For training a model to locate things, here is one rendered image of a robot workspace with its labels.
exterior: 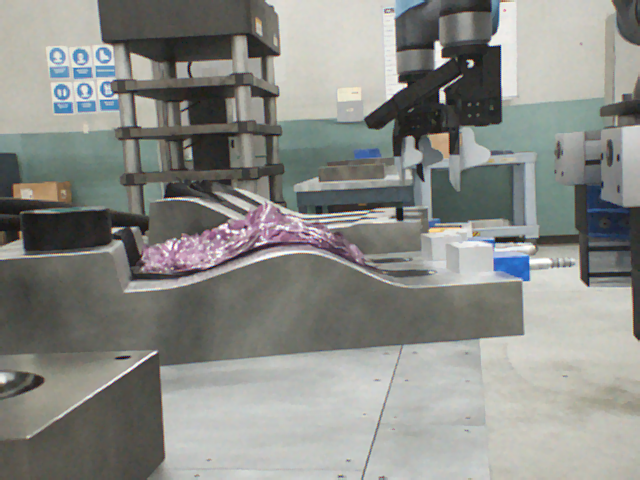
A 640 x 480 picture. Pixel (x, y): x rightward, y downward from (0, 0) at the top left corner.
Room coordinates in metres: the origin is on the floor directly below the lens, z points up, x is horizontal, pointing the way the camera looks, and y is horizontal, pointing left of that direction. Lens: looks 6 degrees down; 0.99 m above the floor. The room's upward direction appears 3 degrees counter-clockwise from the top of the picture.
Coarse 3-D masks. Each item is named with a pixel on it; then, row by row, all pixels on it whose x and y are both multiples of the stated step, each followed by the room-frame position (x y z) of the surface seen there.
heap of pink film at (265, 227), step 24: (264, 216) 0.93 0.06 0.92; (288, 216) 0.94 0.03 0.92; (168, 240) 0.90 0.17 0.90; (192, 240) 0.84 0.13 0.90; (216, 240) 0.91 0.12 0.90; (240, 240) 0.81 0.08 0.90; (264, 240) 0.80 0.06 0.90; (288, 240) 0.80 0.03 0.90; (312, 240) 0.82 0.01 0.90; (336, 240) 0.83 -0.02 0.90; (144, 264) 0.88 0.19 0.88; (168, 264) 0.82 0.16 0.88; (192, 264) 0.80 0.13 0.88; (216, 264) 0.80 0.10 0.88; (360, 264) 0.82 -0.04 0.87
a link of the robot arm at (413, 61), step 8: (400, 56) 1.61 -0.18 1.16; (408, 56) 1.60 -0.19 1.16; (416, 56) 1.59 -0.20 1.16; (424, 56) 1.59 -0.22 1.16; (432, 56) 1.61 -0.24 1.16; (400, 64) 1.61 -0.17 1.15; (408, 64) 1.60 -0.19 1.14; (416, 64) 1.59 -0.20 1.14; (424, 64) 1.59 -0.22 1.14; (432, 64) 1.61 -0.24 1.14; (400, 72) 1.61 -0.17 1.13; (408, 72) 1.60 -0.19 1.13; (416, 72) 1.60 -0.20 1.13; (424, 72) 1.60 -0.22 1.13
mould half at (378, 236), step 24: (216, 192) 1.28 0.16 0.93; (168, 216) 1.13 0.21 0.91; (192, 216) 1.13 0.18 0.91; (216, 216) 1.12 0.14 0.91; (240, 216) 1.15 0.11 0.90; (312, 216) 1.34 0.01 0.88; (360, 216) 1.23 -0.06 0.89; (384, 216) 1.17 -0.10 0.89; (144, 240) 1.33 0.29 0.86; (360, 240) 1.09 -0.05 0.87; (384, 240) 1.08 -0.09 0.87; (408, 240) 1.07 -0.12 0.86
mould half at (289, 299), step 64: (0, 256) 0.73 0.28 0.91; (64, 256) 0.73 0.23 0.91; (256, 256) 0.77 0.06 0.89; (320, 256) 0.75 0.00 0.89; (384, 256) 1.00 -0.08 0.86; (0, 320) 0.72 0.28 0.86; (64, 320) 0.73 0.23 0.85; (128, 320) 0.73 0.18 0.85; (192, 320) 0.74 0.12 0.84; (256, 320) 0.75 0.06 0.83; (320, 320) 0.75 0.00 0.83; (384, 320) 0.76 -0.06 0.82; (448, 320) 0.77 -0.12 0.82; (512, 320) 0.78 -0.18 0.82
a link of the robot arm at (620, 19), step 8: (616, 0) 1.59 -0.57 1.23; (624, 0) 1.57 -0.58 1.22; (632, 0) 1.56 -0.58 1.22; (616, 8) 1.61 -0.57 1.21; (624, 8) 1.58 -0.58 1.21; (632, 8) 1.55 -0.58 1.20; (616, 16) 1.65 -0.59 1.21; (624, 16) 1.59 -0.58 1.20; (632, 16) 1.56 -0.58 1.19; (616, 24) 1.65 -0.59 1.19; (624, 24) 1.60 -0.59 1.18; (632, 24) 1.57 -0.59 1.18; (624, 32) 1.62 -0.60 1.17; (632, 32) 1.59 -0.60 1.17; (632, 40) 1.62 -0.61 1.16
